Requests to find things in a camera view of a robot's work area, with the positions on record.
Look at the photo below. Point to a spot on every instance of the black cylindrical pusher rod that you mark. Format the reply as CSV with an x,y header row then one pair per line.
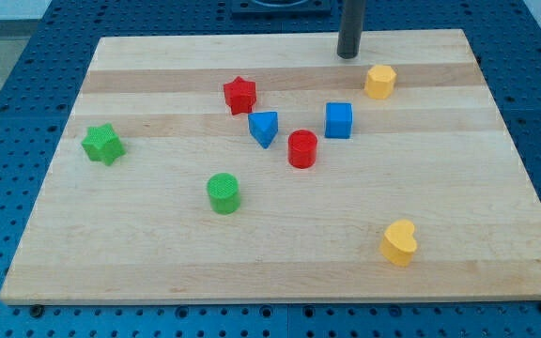
x,y
351,28

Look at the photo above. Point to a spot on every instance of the yellow hexagon block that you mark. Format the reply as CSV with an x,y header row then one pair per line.
x,y
379,82

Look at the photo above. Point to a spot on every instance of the yellow heart block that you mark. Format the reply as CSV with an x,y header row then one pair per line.
x,y
398,244

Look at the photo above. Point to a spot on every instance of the blue cube block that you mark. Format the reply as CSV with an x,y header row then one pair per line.
x,y
338,120

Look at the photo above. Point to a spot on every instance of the red star block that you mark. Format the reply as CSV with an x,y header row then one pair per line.
x,y
240,96

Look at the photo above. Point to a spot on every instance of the red cylinder block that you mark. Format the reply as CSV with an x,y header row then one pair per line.
x,y
302,149

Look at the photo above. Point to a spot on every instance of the blue triangle block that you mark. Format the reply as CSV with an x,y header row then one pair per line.
x,y
263,127

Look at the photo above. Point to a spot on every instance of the light wooden board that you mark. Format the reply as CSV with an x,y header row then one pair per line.
x,y
141,231

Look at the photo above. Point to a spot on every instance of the green cylinder block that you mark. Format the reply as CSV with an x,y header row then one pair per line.
x,y
224,193

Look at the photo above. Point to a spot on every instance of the green star block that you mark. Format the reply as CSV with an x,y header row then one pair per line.
x,y
103,144

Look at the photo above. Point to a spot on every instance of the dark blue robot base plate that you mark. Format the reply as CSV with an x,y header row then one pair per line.
x,y
248,8

